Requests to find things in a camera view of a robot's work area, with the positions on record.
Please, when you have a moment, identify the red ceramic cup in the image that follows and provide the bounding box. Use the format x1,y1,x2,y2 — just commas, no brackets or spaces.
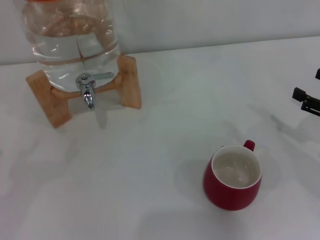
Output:
202,139,263,212

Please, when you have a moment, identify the chrome faucet with lever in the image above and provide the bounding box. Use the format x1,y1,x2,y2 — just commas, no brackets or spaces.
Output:
75,71,115,111

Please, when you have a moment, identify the clear glass water dispenser jar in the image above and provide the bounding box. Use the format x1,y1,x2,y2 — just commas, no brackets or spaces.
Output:
21,0,121,92

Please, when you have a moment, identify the wooden dispenser stand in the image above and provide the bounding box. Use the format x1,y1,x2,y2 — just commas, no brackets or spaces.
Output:
25,54,142,130

